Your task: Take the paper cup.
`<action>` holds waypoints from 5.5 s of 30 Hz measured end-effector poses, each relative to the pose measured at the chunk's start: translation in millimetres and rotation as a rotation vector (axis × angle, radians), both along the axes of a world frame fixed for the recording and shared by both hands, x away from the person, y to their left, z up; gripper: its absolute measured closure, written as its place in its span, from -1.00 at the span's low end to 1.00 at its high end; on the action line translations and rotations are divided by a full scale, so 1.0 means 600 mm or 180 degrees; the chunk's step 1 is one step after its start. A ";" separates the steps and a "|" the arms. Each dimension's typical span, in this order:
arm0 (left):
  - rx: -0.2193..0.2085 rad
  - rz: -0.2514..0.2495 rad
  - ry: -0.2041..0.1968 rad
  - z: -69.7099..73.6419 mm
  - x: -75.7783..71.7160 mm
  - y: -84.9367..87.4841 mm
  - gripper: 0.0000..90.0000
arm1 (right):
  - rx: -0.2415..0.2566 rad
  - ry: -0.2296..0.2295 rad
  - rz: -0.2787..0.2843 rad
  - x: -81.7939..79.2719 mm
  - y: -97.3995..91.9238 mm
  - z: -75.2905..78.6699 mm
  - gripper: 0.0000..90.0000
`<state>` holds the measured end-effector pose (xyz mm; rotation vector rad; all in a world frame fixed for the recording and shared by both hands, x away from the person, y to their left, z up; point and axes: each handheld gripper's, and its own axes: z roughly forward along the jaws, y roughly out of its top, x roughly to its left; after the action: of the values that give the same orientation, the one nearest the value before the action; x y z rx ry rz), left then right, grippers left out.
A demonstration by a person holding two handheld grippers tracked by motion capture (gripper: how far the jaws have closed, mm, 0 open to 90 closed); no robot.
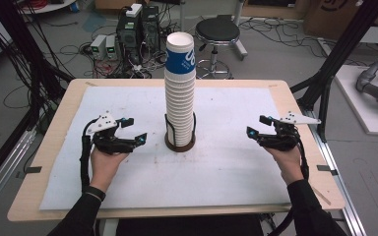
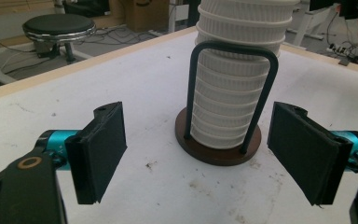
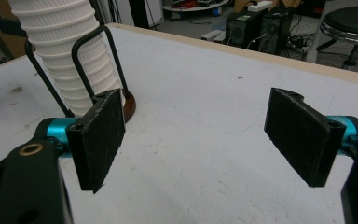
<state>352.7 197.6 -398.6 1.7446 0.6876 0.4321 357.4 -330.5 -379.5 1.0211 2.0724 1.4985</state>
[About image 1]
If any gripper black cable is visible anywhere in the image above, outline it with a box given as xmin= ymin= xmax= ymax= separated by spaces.
xmin=80 ymin=118 xmax=95 ymax=195
xmin=294 ymin=130 xmax=310 ymax=181

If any white box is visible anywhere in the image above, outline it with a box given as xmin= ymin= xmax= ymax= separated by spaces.
xmin=125 ymin=3 xmax=144 ymax=19

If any person's black clothing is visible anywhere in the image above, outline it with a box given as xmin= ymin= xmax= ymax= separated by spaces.
xmin=115 ymin=214 xmax=264 ymax=236

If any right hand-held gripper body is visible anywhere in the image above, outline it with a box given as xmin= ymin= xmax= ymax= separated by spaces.
xmin=257 ymin=111 xmax=322 ymax=151

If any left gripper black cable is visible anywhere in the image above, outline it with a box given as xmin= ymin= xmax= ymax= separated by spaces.
xmin=80 ymin=118 xmax=95 ymax=195

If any black frame post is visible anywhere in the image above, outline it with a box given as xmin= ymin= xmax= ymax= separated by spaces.
xmin=289 ymin=0 xmax=378 ymax=143

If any black wristband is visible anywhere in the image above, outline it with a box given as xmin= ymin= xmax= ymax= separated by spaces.
xmin=85 ymin=185 xmax=107 ymax=202

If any cardboard box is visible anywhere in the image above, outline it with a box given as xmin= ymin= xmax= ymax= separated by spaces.
xmin=303 ymin=0 xmax=378 ymax=32

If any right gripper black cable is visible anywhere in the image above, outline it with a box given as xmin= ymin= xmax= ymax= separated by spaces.
xmin=294 ymin=130 xmax=310 ymax=181

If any person's left hand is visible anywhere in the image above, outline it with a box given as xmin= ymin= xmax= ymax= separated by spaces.
xmin=90 ymin=147 xmax=129 ymax=194

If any white table mat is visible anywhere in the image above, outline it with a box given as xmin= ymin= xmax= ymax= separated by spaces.
xmin=39 ymin=86 xmax=291 ymax=211

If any aluminium rail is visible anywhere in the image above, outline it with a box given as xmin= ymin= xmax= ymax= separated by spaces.
xmin=0 ymin=128 xmax=37 ymax=219
xmin=303 ymin=109 xmax=368 ymax=236

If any blue white paper cup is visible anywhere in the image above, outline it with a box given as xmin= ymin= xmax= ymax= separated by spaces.
xmin=165 ymin=31 xmax=197 ymax=75

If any black round stool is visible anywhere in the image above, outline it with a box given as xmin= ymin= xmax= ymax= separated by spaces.
xmin=195 ymin=17 xmax=241 ymax=80

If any white round table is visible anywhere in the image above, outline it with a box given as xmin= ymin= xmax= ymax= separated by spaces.
xmin=21 ymin=0 xmax=79 ymax=15

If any white platform board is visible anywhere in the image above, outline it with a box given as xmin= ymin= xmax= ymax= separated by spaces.
xmin=334 ymin=64 xmax=378 ymax=137

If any stack of white ribbed cups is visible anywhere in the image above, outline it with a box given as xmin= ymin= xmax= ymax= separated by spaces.
xmin=163 ymin=70 xmax=197 ymax=148

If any black cable bundle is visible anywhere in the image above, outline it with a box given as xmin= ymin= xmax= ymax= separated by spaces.
xmin=0 ymin=0 xmax=75 ymax=132

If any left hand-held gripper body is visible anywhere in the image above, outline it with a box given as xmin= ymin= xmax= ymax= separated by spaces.
xmin=85 ymin=111 xmax=136 ymax=155

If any person's right hand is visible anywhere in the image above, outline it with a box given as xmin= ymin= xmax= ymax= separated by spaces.
xmin=264 ymin=146 xmax=304 ymax=186

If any grey power supply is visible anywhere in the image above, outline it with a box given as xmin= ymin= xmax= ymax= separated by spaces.
xmin=90 ymin=33 xmax=108 ymax=61
xmin=105 ymin=34 xmax=119 ymax=61

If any black computer tower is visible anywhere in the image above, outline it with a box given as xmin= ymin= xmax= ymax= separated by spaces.
xmin=115 ymin=13 xmax=144 ymax=66
xmin=141 ymin=5 xmax=161 ymax=53

